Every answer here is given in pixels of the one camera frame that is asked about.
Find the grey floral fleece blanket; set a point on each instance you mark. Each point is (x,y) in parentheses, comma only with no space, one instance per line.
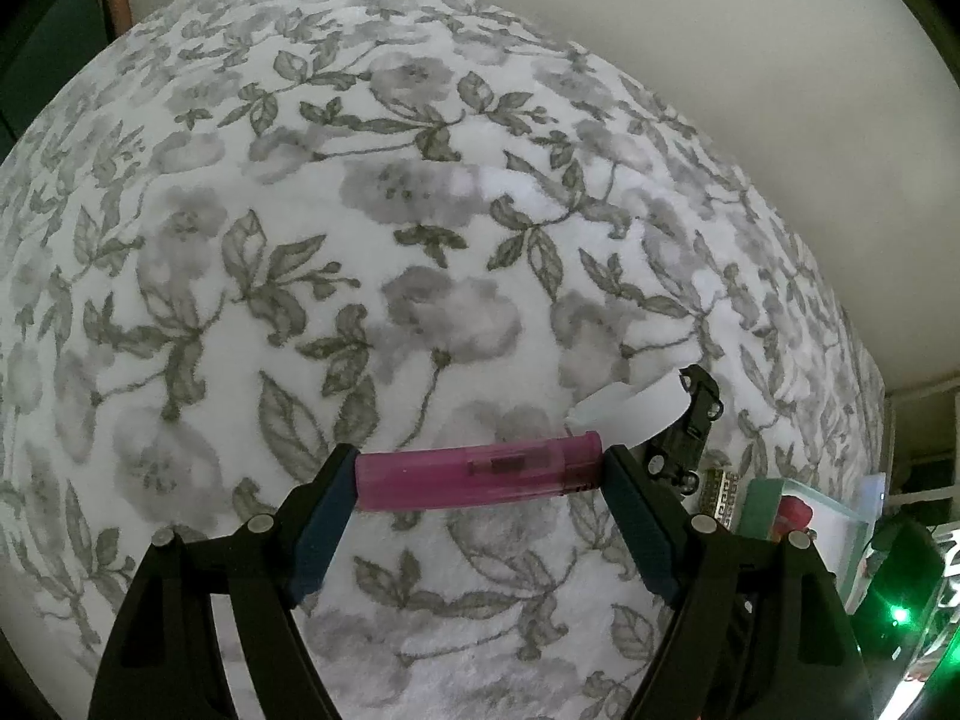
(251,229)

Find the red cartoon dog figure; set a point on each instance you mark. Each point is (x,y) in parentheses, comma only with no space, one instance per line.
(792,515)

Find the mint green storage box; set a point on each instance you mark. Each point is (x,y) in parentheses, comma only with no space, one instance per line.
(839,534)

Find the gold patterned lighter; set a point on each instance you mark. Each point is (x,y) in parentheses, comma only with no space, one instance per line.
(719,494)

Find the black plug adapter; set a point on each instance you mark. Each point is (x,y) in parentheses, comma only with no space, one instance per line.
(672,457)

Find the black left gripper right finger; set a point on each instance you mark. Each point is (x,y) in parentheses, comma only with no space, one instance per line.
(757,628)

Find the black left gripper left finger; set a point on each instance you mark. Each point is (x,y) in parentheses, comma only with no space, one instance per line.
(162,658)

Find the white round device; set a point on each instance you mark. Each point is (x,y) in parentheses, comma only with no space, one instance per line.
(623,415)

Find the black power adapter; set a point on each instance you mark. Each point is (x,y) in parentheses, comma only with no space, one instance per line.
(905,569)

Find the magenta translucent lighter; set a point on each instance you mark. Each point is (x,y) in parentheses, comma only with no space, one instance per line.
(433,480)

